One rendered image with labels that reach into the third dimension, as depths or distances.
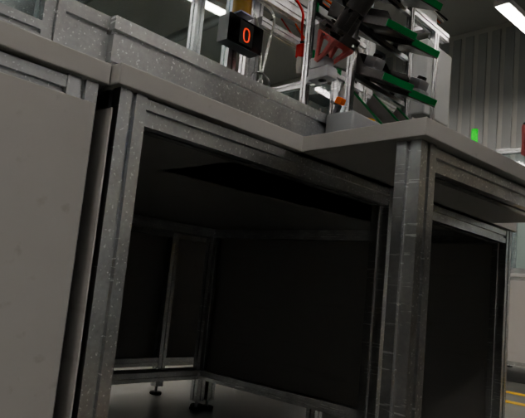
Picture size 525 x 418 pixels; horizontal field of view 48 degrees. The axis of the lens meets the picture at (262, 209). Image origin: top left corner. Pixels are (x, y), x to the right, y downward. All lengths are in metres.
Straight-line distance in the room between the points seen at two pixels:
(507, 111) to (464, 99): 0.90
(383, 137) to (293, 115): 0.28
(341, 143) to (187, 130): 0.27
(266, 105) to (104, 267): 0.49
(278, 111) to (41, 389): 0.66
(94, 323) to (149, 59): 0.42
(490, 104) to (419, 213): 10.27
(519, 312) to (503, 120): 6.03
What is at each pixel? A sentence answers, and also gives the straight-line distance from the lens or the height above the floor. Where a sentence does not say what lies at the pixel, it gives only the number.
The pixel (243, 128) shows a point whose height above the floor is 0.83.
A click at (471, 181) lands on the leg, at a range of 1.08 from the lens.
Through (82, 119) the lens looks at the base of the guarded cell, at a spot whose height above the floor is 0.77.
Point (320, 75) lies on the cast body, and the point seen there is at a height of 1.13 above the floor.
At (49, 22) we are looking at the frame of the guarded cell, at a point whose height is 0.89.
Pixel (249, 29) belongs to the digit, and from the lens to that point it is 1.55.
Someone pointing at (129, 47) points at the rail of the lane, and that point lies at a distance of 0.94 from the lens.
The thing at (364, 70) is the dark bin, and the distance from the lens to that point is 1.78.
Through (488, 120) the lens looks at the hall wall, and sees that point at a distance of 11.12.
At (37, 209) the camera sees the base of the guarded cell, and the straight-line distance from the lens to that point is 0.77.
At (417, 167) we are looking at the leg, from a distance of 0.94.
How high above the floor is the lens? 0.58
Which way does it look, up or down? 8 degrees up
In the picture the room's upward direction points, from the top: 6 degrees clockwise
